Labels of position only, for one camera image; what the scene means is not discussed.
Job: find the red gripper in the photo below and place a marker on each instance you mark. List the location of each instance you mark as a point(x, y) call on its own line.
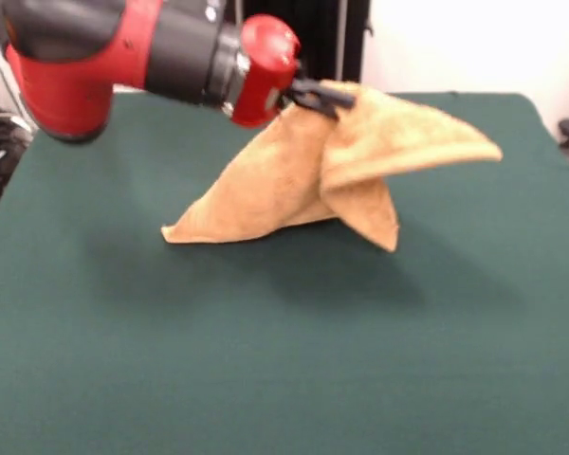
point(268, 61)

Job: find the orange terry towel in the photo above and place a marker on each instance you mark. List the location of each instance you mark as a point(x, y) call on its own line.
point(275, 189)

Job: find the dark green table cloth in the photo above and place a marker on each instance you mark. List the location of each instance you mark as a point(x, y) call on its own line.
point(123, 332)

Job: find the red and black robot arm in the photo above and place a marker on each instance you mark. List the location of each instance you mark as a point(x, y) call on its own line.
point(66, 85)

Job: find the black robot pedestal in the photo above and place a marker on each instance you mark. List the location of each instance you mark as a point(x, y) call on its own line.
point(322, 38)

